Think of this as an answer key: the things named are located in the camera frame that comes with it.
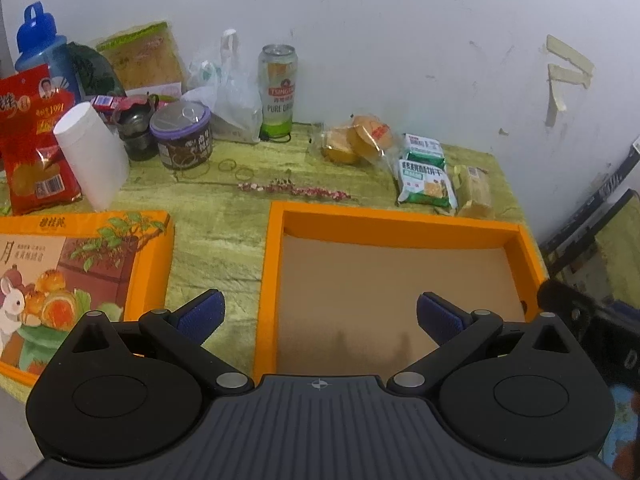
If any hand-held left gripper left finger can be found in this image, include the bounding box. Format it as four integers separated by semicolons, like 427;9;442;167
69;288;253;396

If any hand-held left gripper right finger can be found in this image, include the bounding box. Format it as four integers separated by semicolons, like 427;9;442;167
386;291;576;396

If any orange cardboard box base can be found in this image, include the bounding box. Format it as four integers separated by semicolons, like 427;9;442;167
254;201;549;385

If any orange rabbit print box lid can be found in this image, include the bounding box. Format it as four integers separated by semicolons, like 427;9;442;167
0;210;176;388

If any beige pastry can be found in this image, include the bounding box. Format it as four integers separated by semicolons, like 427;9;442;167
452;164;496;220

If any green and white biscuit packet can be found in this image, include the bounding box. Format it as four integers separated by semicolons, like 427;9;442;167
397;158;459;212
402;133;447;168

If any round cake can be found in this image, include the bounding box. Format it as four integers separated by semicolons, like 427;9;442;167
350;115;396;157
320;127;363;166

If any green wood-grain desktop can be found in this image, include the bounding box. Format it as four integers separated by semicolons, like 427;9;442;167
0;121;551;406

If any large tan rubber band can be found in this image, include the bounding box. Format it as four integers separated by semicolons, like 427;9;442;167
175;160;213;180

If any black bulky object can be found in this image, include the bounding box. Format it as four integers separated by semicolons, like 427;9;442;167
536;280;640;391

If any purple lidded can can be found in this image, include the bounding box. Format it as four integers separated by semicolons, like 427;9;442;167
149;100;215;171

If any white paper cylinder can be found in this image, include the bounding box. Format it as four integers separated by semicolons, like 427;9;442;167
52;101;132;212

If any dark glass jar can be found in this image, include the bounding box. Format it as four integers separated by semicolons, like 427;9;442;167
111;95;158;162

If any white plastic bag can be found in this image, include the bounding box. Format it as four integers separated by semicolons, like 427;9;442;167
182;29;264;145

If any blue floor mat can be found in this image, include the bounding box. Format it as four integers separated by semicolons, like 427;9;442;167
602;385;640;476

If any black patterned long board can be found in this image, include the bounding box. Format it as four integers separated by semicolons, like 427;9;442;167
537;136;640;261

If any green and silver beer can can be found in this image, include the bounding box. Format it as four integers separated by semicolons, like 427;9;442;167
258;44;299;143

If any red snack bag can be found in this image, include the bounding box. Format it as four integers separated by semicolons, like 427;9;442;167
0;63;83;217

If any small red box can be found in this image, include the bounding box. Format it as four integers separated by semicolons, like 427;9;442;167
90;94;126;113

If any green edged clear food packet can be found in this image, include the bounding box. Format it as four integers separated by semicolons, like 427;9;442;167
95;21;188;98

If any blue water bottle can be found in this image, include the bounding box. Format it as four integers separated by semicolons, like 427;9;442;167
14;2;83;106

